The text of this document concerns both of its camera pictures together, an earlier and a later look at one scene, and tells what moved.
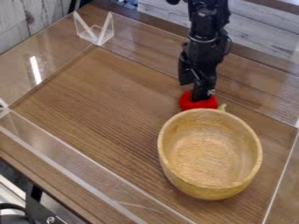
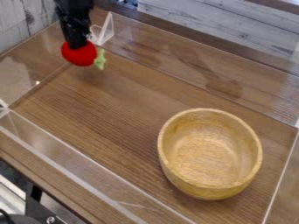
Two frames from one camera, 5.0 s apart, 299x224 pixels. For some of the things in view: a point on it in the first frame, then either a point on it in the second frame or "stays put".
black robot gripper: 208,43 to 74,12
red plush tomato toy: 187,104 to 82,56
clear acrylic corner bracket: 98,34 stays put
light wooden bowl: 210,153 stays put
